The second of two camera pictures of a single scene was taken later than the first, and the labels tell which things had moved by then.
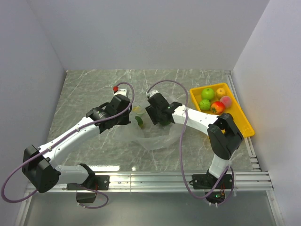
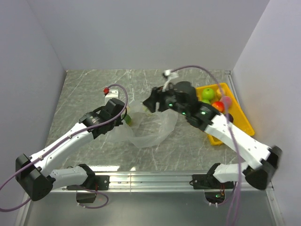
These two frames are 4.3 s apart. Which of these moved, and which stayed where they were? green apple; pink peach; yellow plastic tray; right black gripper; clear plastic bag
Moved: clear plastic bag; right black gripper
Stayed: yellow plastic tray; pink peach; green apple
